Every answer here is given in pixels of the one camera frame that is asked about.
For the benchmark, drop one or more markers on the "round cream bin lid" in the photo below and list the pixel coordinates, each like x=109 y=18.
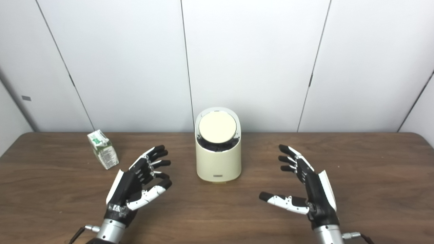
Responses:
x=217 y=126

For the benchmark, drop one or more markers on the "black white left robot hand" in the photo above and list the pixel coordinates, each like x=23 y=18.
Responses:
x=127 y=184

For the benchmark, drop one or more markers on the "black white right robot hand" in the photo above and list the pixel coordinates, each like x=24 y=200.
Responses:
x=318 y=196

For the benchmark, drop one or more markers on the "cream-colored desktop bin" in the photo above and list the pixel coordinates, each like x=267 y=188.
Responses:
x=218 y=161

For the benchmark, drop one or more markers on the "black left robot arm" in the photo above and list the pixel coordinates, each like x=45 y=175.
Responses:
x=110 y=232

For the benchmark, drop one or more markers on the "white green milk carton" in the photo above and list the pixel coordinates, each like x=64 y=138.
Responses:
x=105 y=154

